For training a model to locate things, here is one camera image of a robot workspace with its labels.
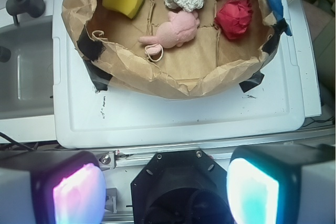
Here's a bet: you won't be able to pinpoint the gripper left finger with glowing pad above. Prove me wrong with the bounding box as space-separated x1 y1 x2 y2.
1 151 106 223

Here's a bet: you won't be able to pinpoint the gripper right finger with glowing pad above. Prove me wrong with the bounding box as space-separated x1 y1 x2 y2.
226 144 335 223

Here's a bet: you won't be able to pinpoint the red paper ball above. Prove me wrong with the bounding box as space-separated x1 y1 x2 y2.
214 0 253 40

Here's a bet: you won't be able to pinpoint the white plastic bin lid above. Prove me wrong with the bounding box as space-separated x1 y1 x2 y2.
52 0 321 149

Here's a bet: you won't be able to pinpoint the white sink basin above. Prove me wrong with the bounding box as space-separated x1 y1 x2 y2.
1 0 56 143

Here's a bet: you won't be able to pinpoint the black tape right corner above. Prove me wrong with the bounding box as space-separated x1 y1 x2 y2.
239 18 288 93

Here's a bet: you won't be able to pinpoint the black tape corner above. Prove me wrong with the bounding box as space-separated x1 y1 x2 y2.
77 26 113 91
239 18 288 93

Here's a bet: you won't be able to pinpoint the black tape left corner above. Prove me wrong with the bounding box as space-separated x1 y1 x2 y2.
77 26 113 91

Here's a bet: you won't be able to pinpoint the brown paper bag tray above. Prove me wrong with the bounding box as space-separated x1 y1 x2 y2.
61 0 277 99

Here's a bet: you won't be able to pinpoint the pink plush toy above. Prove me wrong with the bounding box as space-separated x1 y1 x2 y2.
138 10 200 58

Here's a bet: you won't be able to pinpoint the black faucet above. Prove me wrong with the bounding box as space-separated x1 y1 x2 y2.
5 0 46 26

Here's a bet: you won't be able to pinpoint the blue tape piece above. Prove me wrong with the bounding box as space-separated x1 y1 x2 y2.
267 0 292 36

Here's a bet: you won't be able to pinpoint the yellow sponge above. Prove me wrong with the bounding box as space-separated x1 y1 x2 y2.
102 0 145 19

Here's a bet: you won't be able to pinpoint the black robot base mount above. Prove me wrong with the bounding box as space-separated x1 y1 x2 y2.
131 150 235 223

